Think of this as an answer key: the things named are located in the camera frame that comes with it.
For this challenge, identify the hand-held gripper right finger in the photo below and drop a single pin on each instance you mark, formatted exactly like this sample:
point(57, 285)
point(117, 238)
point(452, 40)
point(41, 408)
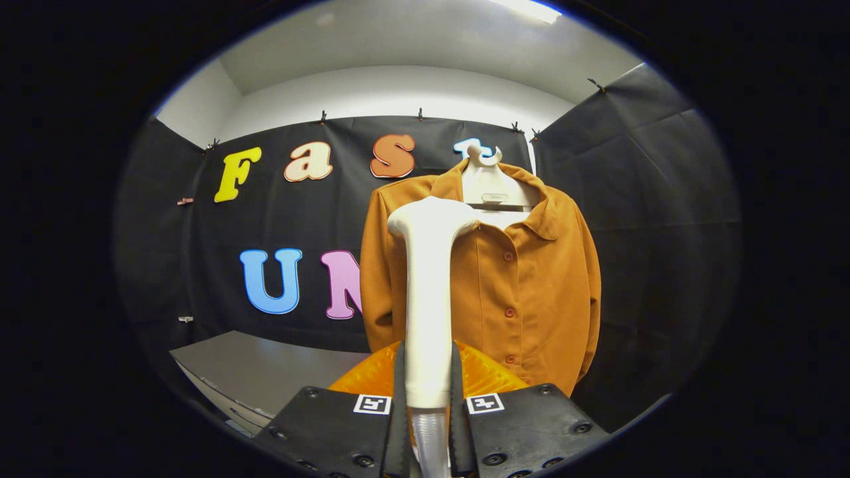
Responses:
point(459, 445)

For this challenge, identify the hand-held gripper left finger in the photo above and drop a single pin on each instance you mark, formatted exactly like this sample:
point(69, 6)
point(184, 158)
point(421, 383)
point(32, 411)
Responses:
point(398, 445)

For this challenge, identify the white garment steamer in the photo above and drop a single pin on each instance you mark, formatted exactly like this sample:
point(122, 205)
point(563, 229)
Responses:
point(428, 299)

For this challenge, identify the grey cabinet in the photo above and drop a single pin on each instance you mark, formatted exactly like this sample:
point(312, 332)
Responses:
point(265, 365)

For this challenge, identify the long ceiling light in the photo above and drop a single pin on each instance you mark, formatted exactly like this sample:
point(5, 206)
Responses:
point(531, 9)

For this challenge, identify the white garment hanger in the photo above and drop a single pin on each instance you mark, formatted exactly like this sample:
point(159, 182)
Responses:
point(495, 182)

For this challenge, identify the orange button-up shirt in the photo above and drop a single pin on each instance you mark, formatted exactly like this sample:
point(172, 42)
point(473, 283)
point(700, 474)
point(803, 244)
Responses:
point(531, 285)

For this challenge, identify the row of black cloth clips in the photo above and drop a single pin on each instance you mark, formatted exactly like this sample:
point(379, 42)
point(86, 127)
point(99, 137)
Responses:
point(323, 118)

